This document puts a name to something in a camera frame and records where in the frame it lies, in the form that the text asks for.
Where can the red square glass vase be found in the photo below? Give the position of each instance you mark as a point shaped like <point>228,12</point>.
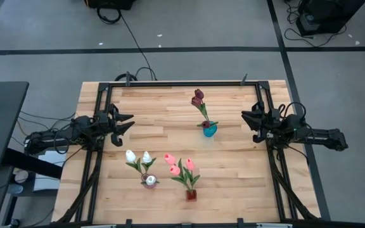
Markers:
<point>191,196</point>

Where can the blue round glass vase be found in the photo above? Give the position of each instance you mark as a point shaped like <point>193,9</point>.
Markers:
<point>209,132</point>

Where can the white plastic bar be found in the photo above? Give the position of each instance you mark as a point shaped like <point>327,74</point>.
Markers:
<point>274,226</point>
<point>98,226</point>

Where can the pink round glass vase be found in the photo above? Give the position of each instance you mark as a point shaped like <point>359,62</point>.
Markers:
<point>150,187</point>

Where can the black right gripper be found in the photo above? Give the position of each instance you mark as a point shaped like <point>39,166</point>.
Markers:
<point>269,122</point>

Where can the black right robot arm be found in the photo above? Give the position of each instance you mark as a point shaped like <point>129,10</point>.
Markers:
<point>322,136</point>

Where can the white flat box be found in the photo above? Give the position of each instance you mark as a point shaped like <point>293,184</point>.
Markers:
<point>57,159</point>

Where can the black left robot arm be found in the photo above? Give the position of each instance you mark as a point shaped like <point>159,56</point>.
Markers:
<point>52,139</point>

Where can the white round cup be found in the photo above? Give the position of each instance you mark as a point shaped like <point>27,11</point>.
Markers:
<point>21,176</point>

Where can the black slanted bar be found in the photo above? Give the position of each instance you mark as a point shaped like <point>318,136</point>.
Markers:
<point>33,164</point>

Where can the pink artificial tulip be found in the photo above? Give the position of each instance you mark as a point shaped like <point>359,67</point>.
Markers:
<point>190,164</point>
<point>175,170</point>
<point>170,159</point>

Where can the black floor equipment case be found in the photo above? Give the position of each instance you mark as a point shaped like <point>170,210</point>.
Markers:
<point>328,16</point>

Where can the white artificial tulip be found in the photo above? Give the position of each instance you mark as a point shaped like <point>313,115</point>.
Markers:
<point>151,180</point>
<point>130,155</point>
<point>146,157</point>

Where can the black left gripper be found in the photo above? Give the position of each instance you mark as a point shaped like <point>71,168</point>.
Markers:
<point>108,123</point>

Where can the black box on floor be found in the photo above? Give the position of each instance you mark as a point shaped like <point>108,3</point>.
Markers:
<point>109,3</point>

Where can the black aluminium table frame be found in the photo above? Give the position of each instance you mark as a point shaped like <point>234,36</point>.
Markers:
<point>185,84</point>

